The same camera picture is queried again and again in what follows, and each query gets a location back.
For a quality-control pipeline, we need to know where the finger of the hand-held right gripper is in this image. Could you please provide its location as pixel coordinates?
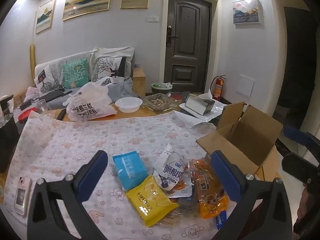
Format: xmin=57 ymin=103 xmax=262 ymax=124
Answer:
xmin=284 ymin=126 xmax=320 ymax=155
xmin=282 ymin=152 xmax=320 ymax=188

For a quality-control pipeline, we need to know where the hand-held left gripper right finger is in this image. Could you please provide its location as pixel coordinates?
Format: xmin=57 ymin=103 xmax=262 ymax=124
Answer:
xmin=211 ymin=150 xmax=293 ymax=240

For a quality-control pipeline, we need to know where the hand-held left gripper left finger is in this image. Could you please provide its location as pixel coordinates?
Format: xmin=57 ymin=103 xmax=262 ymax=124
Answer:
xmin=27 ymin=150 xmax=110 ymax=240

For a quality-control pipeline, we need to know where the orange cartoon snack packet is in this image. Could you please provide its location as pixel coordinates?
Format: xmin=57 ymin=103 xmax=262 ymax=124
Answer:
xmin=191 ymin=159 xmax=230 ymax=220

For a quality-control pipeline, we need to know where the blue tissue packet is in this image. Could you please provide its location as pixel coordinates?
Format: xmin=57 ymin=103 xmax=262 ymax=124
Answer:
xmin=112 ymin=151 xmax=149 ymax=190

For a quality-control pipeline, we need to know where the cardboard box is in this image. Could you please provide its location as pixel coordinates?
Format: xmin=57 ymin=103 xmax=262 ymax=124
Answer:
xmin=196 ymin=102 xmax=283 ymax=180

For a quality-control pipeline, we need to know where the small blue snack sachet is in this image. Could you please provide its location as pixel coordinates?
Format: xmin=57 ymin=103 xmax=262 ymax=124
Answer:
xmin=216 ymin=210 xmax=228 ymax=230

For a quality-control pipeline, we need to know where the white blueberry-print snack packet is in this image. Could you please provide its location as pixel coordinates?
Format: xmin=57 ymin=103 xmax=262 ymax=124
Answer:
xmin=152 ymin=144 xmax=193 ymax=198

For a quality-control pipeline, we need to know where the yellow snack packet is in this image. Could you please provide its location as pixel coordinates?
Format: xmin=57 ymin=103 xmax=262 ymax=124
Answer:
xmin=125 ymin=175 xmax=180 ymax=228

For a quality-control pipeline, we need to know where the cartoon-print tablecloth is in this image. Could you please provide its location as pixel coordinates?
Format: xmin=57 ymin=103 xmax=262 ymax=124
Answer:
xmin=0 ymin=109 xmax=250 ymax=240

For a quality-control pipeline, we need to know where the white plastic sheet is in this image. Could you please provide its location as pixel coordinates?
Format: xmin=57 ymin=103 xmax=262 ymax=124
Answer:
xmin=174 ymin=100 xmax=228 ymax=129

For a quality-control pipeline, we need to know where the white printed plastic bag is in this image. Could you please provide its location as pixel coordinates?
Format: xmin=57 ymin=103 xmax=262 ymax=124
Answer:
xmin=62 ymin=76 xmax=118 ymax=122

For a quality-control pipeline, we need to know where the white phone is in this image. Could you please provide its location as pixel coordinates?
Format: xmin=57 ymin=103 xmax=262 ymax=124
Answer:
xmin=13 ymin=177 xmax=33 ymax=217

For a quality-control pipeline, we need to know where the mirrored tissue box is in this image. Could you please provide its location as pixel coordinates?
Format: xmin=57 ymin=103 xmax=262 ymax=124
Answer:
xmin=185 ymin=89 xmax=215 ymax=116

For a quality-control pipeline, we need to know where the white bowl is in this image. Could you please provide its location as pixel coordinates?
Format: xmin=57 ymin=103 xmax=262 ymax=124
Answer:
xmin=115 ymin=97 xmax=143 ymax=113

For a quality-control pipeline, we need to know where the wine glass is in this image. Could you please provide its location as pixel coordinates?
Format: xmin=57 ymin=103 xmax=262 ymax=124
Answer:
xmin=37 ymin=99 xmax=48 ymax=114

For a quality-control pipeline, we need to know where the grey clothing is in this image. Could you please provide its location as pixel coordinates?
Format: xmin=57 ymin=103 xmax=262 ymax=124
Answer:
xmin=107 ymin=78 xmax=141 ymax=104

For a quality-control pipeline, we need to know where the red fire extinguisher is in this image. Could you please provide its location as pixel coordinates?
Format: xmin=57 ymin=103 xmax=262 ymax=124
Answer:
xmin=209 ymin=75 xmax=227 ymax=100

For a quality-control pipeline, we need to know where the black keyboard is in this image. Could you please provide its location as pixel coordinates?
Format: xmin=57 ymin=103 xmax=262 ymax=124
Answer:
xmin=39 ymin=85 xmax=73 ymax=103

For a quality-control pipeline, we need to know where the glass tray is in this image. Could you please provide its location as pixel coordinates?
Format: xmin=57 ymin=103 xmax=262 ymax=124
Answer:
xmin=143 ymin=94 xmax=183 ymax=114

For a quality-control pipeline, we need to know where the teal tree-print cushion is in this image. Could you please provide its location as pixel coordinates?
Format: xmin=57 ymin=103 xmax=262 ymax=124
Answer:
xmin=62 ymin=59 xmax=90 ymax=89

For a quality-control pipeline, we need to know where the wooden side table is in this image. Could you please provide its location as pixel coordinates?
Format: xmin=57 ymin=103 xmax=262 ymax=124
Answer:
xmin=133 ymin=67 xmax=146 ymax=98

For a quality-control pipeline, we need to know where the white black-print cushion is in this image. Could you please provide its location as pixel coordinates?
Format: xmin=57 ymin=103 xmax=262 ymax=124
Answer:
xmin=34 ymin=65 xmax=61 ymax=93

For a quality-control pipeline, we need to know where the green trash bin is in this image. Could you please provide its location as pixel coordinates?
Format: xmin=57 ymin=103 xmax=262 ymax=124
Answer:
xmin=151 ymin=82 xmax=173 ymax=98

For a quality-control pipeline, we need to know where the white tree-print cushion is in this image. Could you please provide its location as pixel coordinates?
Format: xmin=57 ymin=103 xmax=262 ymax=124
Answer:
xmin=97 ymin=56 xmax=127 ymax=79

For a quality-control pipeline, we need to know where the sofa with white cover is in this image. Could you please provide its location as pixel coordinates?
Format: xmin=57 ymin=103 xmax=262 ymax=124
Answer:
xmin=29 ymin=44 xmax=136 ymax=109

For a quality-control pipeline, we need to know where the frameless canvas painting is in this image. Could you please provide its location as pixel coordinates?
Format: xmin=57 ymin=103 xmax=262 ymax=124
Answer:
xmin=232 ymin=0 xmax=263 ymax=26

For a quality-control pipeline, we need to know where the dark grey door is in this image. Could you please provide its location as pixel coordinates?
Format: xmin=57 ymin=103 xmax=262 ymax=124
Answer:
xmin=164 ymin=0 xmax=213 ymax=93

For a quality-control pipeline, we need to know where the small gold-framed painting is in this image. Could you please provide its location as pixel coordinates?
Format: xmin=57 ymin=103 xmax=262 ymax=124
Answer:
xmin=35 ymin=0 xmax=56 ymax=34

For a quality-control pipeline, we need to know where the large gold-framed landscape painting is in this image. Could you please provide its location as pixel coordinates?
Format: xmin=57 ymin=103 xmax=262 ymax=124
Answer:
xmin=62 ymin=0 xmax=114 ymax=21

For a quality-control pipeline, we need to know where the white wall panel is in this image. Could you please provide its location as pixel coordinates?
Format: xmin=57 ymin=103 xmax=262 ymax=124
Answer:
xmin=236 ymin=74 xmax=256 ymax=97

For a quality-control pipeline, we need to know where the door handle lock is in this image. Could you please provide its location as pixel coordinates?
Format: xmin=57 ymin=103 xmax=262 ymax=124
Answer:
xmin=166 ymin=25 xmax=178 ymax=47

